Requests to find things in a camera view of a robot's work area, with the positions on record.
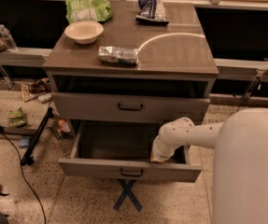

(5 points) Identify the black tripod leg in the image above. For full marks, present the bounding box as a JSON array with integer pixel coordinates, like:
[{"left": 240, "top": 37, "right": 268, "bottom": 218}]
[{"left": 21, "top": 107, "right": 53, "bottom": 166}]

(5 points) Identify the grey drawer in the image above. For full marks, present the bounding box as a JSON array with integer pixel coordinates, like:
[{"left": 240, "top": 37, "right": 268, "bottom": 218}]
[
  {"left": 52, "top": 92, "right": 210, "bottom": 123},
  {"left": 59, "top": 120, "right": 202, "bottom": 183}
]

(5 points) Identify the silver snack packet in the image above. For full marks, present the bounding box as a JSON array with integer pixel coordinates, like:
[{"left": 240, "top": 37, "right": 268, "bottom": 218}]
[{"left": 98, "top": 46, "right": 139, "bottom": 66}]

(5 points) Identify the blue chip bag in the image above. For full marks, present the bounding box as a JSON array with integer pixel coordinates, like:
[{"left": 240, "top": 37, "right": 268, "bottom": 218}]
[{"left": 135, "top": 0, "right": 169, "bottom": 25}]

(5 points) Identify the grey shelf rail right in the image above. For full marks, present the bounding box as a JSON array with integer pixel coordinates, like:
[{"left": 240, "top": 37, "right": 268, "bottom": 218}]
[{"left": 215, "top": 59, "right": 268, "bottom": 82}]

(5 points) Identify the small green bag on floor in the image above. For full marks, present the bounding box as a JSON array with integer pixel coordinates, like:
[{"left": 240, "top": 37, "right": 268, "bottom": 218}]
[{"left": 8, "top": 106, "right": 27, "bottom": 128}]

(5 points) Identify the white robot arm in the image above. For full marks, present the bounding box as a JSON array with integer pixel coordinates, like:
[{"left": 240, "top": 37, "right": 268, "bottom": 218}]
[{"left": 150, "top": 107, "right": 268, "bottom": 224}]

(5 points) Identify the green chip bag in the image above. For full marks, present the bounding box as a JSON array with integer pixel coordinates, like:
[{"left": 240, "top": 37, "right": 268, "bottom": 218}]
[{"left": 65, "top": 0, "right": 113, "bottom": 23}]

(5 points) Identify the grey shelf rail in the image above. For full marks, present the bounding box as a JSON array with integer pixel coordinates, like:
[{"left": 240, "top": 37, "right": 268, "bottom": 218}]
[
  {"left": 0, "top": 48, "right": 51, "bottom": 67},
  {"left": 215, "top": 59, "right": 268, "bottom": 82}
]

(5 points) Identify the wire basket with items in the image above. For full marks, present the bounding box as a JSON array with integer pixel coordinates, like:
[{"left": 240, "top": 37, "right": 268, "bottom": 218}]
[{"left": 48, "top": 102, "right": 73, "bottom": 140}]

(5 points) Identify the snack wrapper on floor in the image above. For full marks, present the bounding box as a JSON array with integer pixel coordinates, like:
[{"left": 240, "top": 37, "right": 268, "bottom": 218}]
[{"left": 21, "top": 78, "right": 50, "bottom": 102}]

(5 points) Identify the clear water bottle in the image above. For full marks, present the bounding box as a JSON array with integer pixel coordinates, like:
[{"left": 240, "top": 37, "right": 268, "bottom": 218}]
[{"left": 0, "top": 24, "right": 18, "bottom": 52}]

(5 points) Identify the black floor cable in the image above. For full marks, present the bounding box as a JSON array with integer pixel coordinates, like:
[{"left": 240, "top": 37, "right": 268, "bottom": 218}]
[{"left": 0, "top": 106, "right": 48, "bottom": 224}]

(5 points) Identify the grey shelf rail left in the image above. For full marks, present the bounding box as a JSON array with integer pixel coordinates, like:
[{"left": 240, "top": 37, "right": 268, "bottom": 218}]
[{"left": 0, "top": 48, "right": 51, "bottom": 67}]

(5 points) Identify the blue tape cross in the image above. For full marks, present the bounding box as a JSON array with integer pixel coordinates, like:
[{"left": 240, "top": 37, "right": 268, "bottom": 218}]
[{"left": 113, "top": 179, "right": 143, "bottom": 212}]

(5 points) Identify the grey drawer cabinet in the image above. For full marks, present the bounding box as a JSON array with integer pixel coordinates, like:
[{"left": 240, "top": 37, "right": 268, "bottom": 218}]
[{"left": 42, "top": 0, "right": 219, "bottom": 133}]

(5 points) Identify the white bowl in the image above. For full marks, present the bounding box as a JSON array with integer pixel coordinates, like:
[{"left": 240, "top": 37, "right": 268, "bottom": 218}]
[{"left": 64, "top": 21, "right": 104, "bottom": 45}]

